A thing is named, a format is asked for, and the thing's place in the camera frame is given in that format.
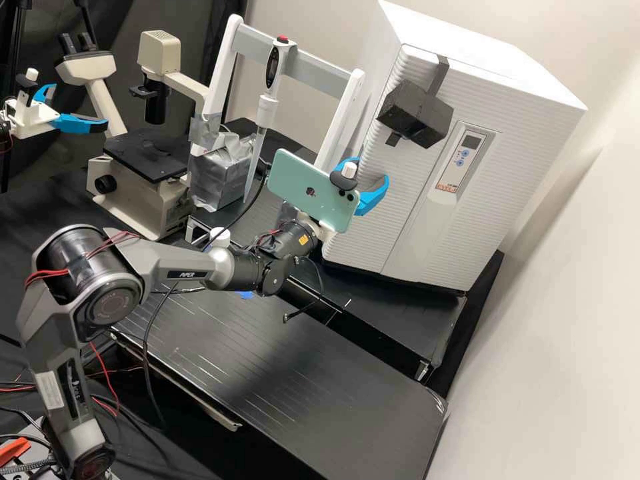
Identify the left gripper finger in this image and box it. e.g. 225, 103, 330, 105
30, 83, 58, 105
49, 113, 111, 137

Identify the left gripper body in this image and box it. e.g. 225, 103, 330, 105
4, 91, 58, 139

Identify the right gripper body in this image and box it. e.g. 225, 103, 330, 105
308, 218, 335, 247

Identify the incubator door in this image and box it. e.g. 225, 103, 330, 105
321, 43, 587, 297

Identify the left phone holder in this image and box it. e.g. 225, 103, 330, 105
14, 67, 41, 109

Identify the cream microscope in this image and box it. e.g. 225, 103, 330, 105
53, 29, 212, 242

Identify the white pipette stand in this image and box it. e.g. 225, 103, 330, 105
187, 13, 367, 212

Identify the pipette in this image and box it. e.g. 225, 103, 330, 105
243, 35, 294, 204

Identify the white incubator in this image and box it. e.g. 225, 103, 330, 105
345, 0, 587, 151

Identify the orange clamp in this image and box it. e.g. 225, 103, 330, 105
0, 437, 29, 469

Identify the right wrist camera phone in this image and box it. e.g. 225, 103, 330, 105
265, 147, 362, 235

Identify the black cable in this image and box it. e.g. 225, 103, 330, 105
281, 259, 327, 322
141, 282, 177, 432
192, 172, 272, 249

